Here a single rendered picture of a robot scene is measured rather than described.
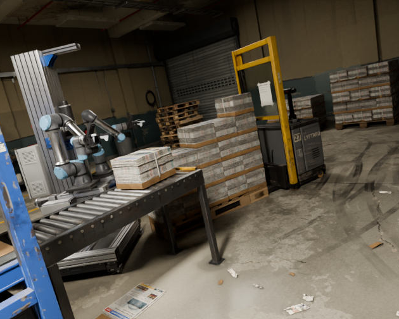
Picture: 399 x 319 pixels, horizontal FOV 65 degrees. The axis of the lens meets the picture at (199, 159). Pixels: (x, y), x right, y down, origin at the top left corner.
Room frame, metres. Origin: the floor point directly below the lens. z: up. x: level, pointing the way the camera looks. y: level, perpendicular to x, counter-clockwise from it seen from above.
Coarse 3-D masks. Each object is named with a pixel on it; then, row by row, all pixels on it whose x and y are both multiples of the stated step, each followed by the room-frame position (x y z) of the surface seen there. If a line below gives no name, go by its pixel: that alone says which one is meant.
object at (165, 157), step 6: (144, 150) 2.51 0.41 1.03; (150, 150) 2.45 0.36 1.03; (156, 150) 2.37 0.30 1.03; (162, 150) 2.38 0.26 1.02; (168, 150) 2.43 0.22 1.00; (162, 156) 2.37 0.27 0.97; (168, 156) 2.42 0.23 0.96; (162, 162) 2.36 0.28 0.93; (168, 162) 2.42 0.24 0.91; (162, 168) 2.35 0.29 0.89; (168, 168) 2.41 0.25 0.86
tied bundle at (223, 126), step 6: (210, 120) 3.78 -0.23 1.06; (216, 120) 3.60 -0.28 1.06; (222, 120) 3.54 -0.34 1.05; (228, 120) 3.56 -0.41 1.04; (234, 120) 3.60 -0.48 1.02; (216, 126) 3.48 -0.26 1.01; (222, 126) 3.52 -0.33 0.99; (228, 126) 3.56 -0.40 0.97; (234, 126) 3.60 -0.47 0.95; (216, 132) 3.47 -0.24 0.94; (222, 132) 3.51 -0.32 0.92; (228, 132) 3.54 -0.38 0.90; (234, 132) 3.59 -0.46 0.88
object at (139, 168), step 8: (112, 160) 2.32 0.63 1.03; (120, 160) 2.27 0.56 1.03; (128, 160) 2.21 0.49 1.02; (136, 160) 2.16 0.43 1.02; (144, 160) 2.22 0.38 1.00; (152, 160) 2.28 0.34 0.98; (120, 168) 2.29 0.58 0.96; (128, 168) 2.23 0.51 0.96; (136, 168) 2.18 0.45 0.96; (144, 168) 2.21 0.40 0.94; (152, 168) 2.27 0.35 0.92; (120, 176) 2.30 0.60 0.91; (128, 176) 2.25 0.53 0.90; (136, 176) 2.19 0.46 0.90; (144, 176) 2.20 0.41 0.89; (152, 176) 2.26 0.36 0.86
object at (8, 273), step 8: (8, 256) 1.43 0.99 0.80; (0, 264) 1.36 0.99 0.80; (8, 264) 1.36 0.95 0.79; (16, 264) 1.35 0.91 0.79; (0, 272) 1.30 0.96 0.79; (8, 272) 1.33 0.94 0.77; (16, 272) 1.35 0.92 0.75; (0, 280) 1.30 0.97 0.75; (8, 280) 1.32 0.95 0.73; (16, 280) 1.34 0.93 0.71; (0, 288) 1.29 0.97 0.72; (8, 288) 1.31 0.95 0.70
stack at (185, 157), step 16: (208, 144) 3.45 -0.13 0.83; (224, 144) 3.52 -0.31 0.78; (176, 160) 3.22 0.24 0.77; (192, 160) 3.31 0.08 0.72; (208, 160) 3.40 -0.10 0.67; (240, 160) 3.59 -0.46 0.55; (208, 176) 3.37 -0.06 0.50; (224, 176) 3.47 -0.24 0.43; (240, 176) 3.57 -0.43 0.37; (208, 192) 3.36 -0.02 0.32; (224, 192) 3.45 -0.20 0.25; (160, 208) 3.09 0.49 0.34; (176, 208) 3.17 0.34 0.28; (192, 208) 3.24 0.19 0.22; (176, 224) 3.14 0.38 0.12
